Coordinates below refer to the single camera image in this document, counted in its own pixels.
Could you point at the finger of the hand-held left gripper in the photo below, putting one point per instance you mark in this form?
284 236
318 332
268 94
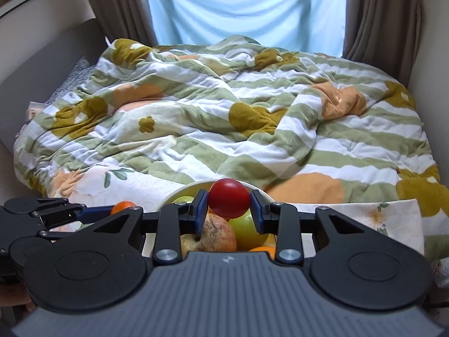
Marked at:
63 228
94 212

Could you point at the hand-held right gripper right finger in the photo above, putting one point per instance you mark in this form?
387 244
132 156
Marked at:
255 214

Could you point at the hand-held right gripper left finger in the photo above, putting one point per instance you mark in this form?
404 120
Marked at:
200 214

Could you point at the green apple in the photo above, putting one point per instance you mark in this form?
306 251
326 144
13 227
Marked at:
184 199
245 233

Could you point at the pale yellow-red apple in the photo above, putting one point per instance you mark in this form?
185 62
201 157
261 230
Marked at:
217 234

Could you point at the tangerine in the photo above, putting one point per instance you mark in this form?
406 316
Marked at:
122 206

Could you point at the cream ceramic bowl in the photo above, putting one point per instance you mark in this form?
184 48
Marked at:
182 190

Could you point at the red tomato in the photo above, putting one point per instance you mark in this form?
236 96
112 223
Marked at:
228 198

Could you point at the large orange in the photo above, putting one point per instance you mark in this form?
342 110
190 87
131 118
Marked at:
263 250

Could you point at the green striped floral blanket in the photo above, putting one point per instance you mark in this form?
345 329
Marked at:
210 112

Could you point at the small pink box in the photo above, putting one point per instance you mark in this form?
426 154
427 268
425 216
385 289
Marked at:
35 110

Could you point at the blue patterned pillow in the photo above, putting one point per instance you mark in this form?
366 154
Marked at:
75 77

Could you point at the grey headboard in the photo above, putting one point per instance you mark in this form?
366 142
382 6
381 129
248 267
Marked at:
42 56

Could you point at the light blue sheer curtain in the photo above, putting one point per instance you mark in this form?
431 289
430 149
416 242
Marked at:
245 7

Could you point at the brown curtain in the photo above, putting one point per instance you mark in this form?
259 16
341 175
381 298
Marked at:
119 3
382 17

